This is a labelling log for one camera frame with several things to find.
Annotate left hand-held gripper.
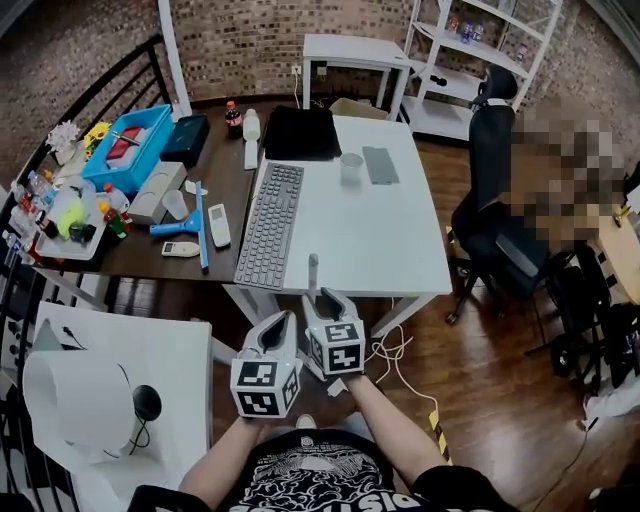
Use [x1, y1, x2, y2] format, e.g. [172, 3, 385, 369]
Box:
[229, 310, 304, 419]

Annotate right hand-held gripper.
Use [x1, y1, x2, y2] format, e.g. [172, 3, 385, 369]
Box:
[301, 287, 367, 377]

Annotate person's right forearm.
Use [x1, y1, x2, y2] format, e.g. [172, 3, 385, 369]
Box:
[347, 373, 449, 484]

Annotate person's left forearm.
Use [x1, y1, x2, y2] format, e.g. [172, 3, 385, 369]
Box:
[178, 417, 266, 501]

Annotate white desk with keyboard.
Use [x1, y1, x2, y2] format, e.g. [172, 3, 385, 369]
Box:
[223, 114, 454, 346]

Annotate grey keyboard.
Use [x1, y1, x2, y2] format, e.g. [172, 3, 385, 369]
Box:
[233, 162, 305, 291]

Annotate white desk with lamp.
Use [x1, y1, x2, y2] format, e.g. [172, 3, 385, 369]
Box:
[29, 299, 236, 512]

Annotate person's grey trousers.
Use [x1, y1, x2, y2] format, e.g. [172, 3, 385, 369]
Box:
[254, 412, 376, 446]

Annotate white remote control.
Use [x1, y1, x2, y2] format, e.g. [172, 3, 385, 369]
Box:
[207, 203, 232, 249]

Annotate small white handheld device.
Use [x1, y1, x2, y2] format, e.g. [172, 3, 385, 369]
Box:
[161, 241, 201, 259]

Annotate black round device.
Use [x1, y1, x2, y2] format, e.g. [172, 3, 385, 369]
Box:
[132, 384, 164, 424]

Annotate blue squeegee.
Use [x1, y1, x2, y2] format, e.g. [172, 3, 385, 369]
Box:
[149, 180, 210, 271]

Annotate clear plastic cup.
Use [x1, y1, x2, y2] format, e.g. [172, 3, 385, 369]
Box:
[339, 152, 365, 186]
[162, 188, 190, 221]

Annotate person's black printed shirt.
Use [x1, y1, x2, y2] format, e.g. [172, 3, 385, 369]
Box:
[127, 429, 521, 512]

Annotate grey pad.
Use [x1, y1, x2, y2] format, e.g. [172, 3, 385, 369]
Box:
[361, 145, 401, 186]

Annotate dark wooden table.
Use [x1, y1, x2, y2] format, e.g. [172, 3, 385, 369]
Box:
[29, 102, 281, 281]

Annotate yellow black floor tape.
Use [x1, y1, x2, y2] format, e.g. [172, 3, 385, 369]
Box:
[428, 409, 454, 466]

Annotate black desk mat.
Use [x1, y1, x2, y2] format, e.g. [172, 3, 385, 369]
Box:
[263, 105, 343, 162]

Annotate beige tissue box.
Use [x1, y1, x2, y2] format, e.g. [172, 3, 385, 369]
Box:
[127, 160, 189, 226]

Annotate red green sauce bottle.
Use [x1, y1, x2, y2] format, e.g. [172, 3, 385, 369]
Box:
[97, 199, 129, 240]

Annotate white table lamp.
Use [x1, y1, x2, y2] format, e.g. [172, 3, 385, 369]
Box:
[22, 349, 164, 471]

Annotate cardboard box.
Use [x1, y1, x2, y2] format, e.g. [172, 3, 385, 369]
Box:
[328, 97, 390, 121]

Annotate white bottle orange cap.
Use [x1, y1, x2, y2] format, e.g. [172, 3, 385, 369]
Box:
[103, 183, 132, 214]

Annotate cola bottle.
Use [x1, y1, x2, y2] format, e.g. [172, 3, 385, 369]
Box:
[224, 100, 243, 140]

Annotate white tray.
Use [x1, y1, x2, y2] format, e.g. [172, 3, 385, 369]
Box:
[34, 189, 109, 261]

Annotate black office chair with headrest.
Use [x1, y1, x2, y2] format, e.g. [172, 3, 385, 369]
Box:
[447, 64, 551, 326]

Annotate dark teal box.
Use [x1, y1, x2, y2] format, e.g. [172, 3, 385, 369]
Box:
[159, 113, 211, 169]

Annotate grey tablet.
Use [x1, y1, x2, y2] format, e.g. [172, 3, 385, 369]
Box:
[32, 317, 64, 354]

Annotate blue plastic bin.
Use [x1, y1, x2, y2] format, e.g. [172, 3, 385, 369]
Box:
[81, 103, 175, 195]

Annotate yellow green toy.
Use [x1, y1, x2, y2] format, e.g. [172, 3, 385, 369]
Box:
[57, 197, 84, 239]

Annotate red box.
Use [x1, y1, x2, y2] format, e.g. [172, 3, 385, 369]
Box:
[106, 126, 151, 161]

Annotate black folding chair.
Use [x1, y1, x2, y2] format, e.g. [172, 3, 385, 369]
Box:
[524, 247, 614, 381]

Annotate white shelf unit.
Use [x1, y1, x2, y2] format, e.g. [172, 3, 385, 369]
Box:
[399, 0, 564, 141]

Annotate small white table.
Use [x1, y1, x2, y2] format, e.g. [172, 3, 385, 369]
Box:
[302, 33, 412, 121]

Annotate yellow sunflowers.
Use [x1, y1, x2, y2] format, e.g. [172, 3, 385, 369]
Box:
[83, 122, 112, 161]

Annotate white flowers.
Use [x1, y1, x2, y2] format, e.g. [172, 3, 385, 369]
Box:
[45, 119, 81, 166]

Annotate round wooden table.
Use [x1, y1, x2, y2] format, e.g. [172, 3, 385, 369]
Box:
[589, 209, 640, 306]

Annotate black metal railing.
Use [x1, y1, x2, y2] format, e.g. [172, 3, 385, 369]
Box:
[0, 33, 171, 512]

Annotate white cable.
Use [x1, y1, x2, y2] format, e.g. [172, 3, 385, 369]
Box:
[364, 324, 441, 416]

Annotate white post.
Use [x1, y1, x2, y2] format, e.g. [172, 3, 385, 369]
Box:
[157, 0, 194, 121]

